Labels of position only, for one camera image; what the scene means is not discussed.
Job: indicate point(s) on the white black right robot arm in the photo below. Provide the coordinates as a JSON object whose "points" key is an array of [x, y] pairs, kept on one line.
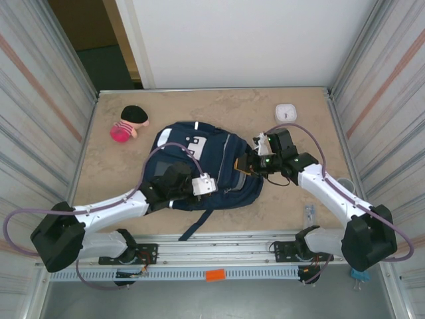
{"points": [[323, 193]]}

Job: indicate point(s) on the aluminium rail frame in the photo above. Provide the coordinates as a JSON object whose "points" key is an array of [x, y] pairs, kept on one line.
{"points": [[216, 247]]}

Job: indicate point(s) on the small grey cup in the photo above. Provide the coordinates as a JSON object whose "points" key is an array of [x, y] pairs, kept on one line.
{"points": [[347, 182]]}

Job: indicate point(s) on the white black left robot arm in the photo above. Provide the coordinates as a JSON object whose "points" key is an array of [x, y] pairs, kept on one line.
{"points": [[113, 212]]}

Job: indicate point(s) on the white door frame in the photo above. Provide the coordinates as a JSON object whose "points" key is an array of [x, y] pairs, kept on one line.
{"points": [[139, 50]]}

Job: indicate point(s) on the blue binder clip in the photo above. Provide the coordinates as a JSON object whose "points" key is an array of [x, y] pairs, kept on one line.
{"points": [[360, 276]]}

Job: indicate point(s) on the white square clock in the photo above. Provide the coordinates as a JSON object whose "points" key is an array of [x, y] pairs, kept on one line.
{"points": [[285, 113]]}

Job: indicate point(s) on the plush doll with black hair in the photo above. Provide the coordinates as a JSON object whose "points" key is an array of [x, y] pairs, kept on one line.
{"points": [[127, 128]]}

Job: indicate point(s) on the orange tag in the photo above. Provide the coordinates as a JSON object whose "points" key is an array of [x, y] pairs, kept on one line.
{"points": [[216, 276]]}

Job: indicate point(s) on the navy blue backpack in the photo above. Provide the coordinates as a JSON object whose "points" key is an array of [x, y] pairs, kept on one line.
{"points": [[216, 149]]}

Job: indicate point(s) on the small clear plastic packet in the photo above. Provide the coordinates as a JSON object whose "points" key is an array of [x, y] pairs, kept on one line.
{"points": [[309, 214]]}

